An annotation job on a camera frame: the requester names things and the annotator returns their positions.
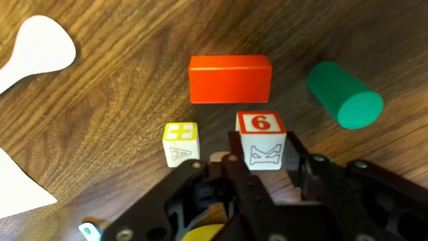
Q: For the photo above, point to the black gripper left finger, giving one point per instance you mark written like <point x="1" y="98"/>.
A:
<point x="248" y="201"/>

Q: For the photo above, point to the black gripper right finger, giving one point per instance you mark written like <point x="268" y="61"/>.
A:
<point x="378" y="201"/>

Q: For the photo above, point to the white and red cube block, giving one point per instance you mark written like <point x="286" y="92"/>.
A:
<point x="262" y="147"/>

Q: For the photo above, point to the white and yellow cube block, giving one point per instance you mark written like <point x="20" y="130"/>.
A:
<point x="180" y="142"/>

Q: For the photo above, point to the red rectangular block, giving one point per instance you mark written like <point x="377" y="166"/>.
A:
<point x="228" y="84"/>

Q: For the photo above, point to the yellow bowl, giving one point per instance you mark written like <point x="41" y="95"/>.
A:
<point x="201" y="233"/>

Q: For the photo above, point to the green wooden cylinder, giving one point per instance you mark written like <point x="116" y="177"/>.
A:
<point x="342" y="94"/>

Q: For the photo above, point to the flat white napkin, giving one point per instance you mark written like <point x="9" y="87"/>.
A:
<point x="17" y="191"/>

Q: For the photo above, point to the white plastic spoon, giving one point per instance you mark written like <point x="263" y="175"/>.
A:
<point x="40" y="48"/>

